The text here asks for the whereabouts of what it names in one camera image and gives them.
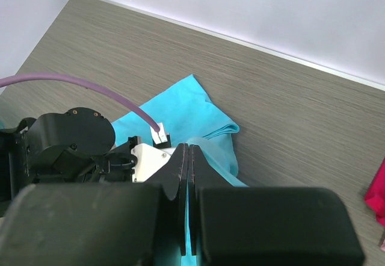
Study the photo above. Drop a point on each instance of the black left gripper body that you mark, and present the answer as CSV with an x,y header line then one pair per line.
x,y
75,146

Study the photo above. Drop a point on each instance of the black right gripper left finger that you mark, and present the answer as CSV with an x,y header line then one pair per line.
x,y
118,223

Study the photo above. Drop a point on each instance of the pink folded t shirt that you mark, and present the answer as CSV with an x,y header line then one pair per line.
x,y
382,242

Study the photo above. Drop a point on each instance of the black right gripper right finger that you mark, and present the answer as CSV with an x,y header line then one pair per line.
x,y
266,225

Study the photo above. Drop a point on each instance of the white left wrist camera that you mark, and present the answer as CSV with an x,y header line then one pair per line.
x,y
151,158

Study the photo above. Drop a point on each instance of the magenta folded t shirt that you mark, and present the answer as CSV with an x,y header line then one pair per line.
x,y
375,196

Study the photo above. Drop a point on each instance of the cyan t shirt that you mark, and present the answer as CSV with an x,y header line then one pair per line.
x,y
192,118

